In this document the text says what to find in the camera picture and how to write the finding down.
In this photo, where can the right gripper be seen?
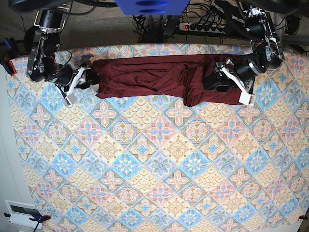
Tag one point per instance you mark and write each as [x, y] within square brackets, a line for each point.
[65, 76]

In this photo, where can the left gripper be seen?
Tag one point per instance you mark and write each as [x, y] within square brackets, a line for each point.
[247, 68]

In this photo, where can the maroon t-shirt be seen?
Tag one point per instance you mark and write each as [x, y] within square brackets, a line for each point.
[178, 75]

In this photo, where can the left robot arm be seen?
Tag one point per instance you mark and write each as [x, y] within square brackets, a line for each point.
[267, 51]

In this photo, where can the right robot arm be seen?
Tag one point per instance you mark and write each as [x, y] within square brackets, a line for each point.
[42, 41]

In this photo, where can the white power strip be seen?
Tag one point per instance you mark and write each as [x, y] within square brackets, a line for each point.
[205, 27]

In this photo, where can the black round stool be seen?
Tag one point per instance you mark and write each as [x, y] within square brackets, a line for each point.
[28, 38]

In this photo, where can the left table clamp upper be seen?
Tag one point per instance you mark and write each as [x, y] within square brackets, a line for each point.
[5, 60]

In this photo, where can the table clamp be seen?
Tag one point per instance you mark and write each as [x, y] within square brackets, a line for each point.
[36, 218]
[303, 217]
[5, 60]

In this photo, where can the patterned tablecloth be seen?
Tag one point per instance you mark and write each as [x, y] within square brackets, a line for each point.
[151, 164]

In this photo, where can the left table clamp lower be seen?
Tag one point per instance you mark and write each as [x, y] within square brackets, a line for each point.
[36, 218]

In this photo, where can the right table clamp lower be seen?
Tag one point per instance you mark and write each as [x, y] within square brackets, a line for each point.
[303, 217]

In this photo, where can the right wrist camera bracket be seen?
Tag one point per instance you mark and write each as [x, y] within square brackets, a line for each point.
[80, 79]

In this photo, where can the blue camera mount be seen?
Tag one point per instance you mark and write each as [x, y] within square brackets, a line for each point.
[152, 7]

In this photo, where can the white wall vent panel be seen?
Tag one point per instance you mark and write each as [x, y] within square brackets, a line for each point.
[21, 213]

